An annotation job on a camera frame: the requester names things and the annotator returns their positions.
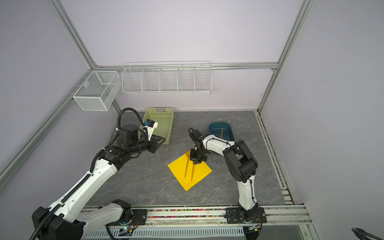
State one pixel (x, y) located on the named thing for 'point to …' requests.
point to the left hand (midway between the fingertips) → (163, 140)
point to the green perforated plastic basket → (164, 117)
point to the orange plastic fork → (193, 169)
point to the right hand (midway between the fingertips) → (193, 163)
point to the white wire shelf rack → (191, 77)
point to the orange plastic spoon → (188, 154)
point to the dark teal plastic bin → (215, 128)
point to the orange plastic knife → (221, 133)
